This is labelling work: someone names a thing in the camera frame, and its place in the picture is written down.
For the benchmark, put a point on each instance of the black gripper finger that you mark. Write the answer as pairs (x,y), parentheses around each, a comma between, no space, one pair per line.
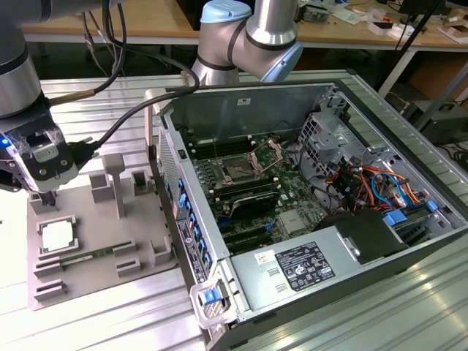
(50,201)

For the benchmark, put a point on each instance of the silver square CPU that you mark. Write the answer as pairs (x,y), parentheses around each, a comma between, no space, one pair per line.
(58,235)

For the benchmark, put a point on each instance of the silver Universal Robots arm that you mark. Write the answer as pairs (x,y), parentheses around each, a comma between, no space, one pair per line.
(270,22)

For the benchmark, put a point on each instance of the CPU socket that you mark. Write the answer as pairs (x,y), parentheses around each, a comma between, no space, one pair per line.
(237,169)

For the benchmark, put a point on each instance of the black RAM slot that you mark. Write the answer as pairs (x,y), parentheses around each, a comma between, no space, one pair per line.
(234,149)
(248,184)
(234,142)
(252,191)

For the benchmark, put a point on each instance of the black expansion slot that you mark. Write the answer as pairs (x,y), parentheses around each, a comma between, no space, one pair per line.
(252,243)
(248,234)

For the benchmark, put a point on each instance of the grey plastic parts rack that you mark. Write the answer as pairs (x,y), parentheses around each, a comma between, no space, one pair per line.
(95,226)

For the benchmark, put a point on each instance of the green RAM stick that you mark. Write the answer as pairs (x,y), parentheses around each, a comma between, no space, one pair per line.
(91,253)

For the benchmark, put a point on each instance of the wooden desk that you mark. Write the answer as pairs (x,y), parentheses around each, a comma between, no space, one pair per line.
(157,14)

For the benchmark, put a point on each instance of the thin metal locking lever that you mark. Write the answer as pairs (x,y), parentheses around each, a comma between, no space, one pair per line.
(216,150)

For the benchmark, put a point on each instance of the blue case latch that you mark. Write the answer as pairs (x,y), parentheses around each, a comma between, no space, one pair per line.
(211,297)

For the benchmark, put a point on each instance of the black monitor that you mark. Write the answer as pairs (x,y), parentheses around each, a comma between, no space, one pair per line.
(188,11)

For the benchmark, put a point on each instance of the black expansion card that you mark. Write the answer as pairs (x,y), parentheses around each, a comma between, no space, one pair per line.
(256,204)

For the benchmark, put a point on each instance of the silver power supply unit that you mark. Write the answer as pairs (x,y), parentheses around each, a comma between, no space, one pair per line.
(248,285)

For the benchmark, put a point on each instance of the open grey PC case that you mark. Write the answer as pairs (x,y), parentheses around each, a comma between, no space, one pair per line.
(256,106)

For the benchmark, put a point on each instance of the green motherboard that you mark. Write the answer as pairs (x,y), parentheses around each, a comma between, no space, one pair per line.
(292,194)

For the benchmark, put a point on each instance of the silver chipset heat sink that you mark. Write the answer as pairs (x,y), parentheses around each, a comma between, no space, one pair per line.
(294,223)

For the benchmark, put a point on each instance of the silver perforated drive cage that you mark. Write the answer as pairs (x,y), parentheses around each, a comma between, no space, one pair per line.
(321,142)

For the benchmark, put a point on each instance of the black plastic fan shroud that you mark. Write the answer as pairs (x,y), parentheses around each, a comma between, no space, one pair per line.
(365,234)

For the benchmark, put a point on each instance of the white papers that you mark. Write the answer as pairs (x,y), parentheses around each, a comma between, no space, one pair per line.
(347,14)

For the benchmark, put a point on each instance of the blue disk carrier latch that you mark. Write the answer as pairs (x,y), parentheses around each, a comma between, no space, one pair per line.
(395,218)

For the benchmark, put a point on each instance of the small blue plastic tab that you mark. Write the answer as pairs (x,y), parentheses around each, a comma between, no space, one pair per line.
(431,206)

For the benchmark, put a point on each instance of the white cardboard box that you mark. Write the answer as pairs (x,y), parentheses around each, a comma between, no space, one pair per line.
(393,31)

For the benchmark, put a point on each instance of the black computer tower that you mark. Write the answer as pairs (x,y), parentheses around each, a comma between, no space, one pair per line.
(446,124)

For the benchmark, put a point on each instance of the brown cardboard box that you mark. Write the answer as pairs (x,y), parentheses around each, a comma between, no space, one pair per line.
(438,80)

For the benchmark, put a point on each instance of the pink and white box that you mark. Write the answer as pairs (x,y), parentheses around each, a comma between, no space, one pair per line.
(457,33)

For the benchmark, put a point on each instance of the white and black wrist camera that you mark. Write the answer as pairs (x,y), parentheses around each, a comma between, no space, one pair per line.
(53,166)

